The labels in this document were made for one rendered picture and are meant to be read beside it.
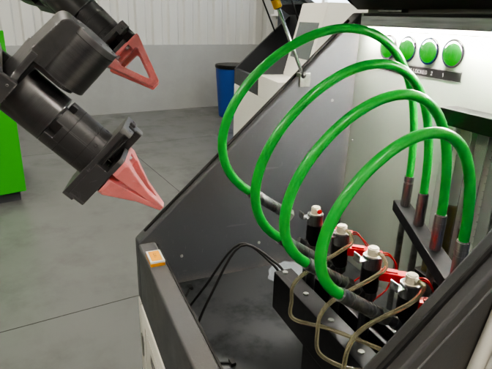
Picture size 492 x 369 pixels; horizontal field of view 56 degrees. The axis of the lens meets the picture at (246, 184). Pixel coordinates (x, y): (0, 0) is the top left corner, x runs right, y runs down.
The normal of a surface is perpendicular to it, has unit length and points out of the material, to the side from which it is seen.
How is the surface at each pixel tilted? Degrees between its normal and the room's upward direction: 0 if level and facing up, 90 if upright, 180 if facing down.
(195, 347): 0
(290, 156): 90
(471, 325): 90
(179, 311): 0
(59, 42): 103
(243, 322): 0
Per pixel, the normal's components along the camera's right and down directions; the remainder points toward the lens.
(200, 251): 0.39, 0.33
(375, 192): -0.92, 0.11
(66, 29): 0.41, 0.52
